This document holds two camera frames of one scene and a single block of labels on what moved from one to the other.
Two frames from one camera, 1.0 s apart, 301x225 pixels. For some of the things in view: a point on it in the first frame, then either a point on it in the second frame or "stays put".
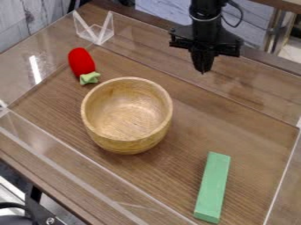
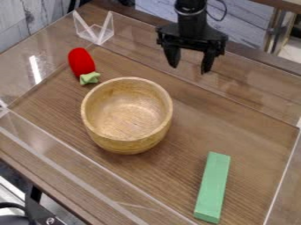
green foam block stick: x=209 y=206 stays put
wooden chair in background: x=281 y=23 stays put
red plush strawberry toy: x=82 y=65 stays put
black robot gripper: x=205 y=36 -> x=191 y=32
